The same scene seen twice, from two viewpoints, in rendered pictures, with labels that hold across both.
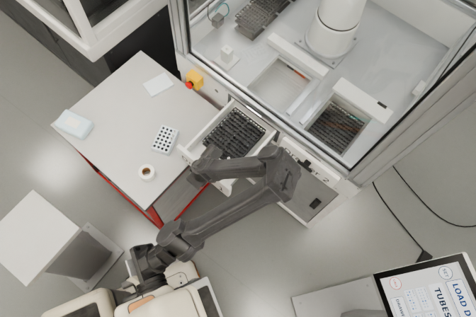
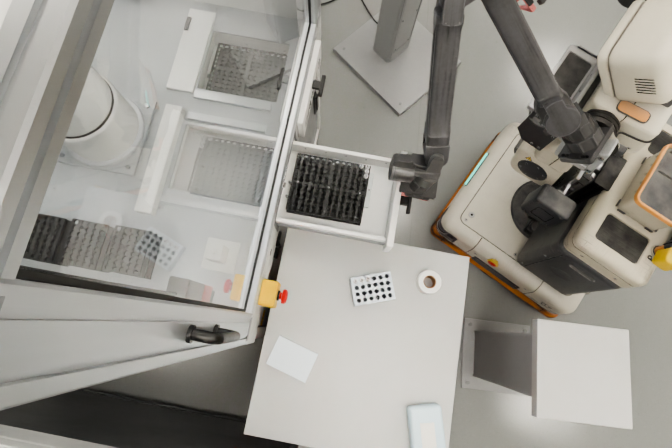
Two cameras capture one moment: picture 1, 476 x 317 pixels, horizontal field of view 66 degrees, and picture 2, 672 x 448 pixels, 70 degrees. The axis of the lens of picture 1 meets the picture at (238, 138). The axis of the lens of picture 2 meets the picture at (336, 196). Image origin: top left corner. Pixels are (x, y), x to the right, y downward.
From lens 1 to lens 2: 91 cm
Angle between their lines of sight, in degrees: 34
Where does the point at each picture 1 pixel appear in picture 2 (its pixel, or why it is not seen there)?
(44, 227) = (565, 362)
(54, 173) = not seen: outside the picture
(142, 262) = (598, 137)
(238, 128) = (316, 187)
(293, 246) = (346, 136)
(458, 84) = not seen: outside the picture
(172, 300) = (640, 51)
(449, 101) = not seen: outside the picture
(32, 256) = (599, 348)
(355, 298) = (363, 54)
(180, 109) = (312, 301)
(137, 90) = (319, 385)
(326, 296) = (378, 82)
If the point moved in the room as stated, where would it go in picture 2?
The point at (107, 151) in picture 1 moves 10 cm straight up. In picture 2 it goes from (431, 358) to (439, 360)
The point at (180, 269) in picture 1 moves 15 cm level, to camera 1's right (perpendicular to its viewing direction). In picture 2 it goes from (459, 223) to (443, 191)
